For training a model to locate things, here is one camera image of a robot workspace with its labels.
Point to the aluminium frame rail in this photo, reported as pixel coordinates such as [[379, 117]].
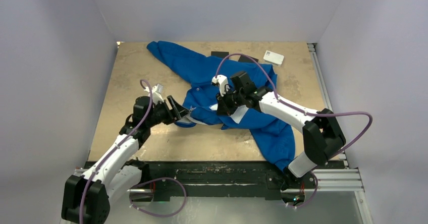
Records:
[[346, 180]]

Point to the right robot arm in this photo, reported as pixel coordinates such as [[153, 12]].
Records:
[[322, 135]]

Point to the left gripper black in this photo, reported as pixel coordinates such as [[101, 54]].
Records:
[[176, 112]]

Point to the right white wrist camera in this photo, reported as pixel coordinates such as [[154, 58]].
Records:
[[221, 82]]

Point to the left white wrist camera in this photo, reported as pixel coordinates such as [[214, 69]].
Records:
[[157, 94]]

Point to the white small box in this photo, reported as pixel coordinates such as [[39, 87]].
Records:
[[273, 58]]

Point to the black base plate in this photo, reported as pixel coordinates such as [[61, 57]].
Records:
[[165, 179]]

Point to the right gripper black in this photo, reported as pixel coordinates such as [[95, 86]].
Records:
[[222, 108]]

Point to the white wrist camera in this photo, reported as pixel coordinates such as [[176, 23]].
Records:
[[221, 82], [157, 94]]

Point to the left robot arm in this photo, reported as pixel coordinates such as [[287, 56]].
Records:
[[89, 196]]

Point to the black flat block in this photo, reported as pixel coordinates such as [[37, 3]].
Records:
[[219, 54], [247, 59]]

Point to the right side aluminium rail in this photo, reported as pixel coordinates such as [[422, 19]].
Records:
[[320, 78]]

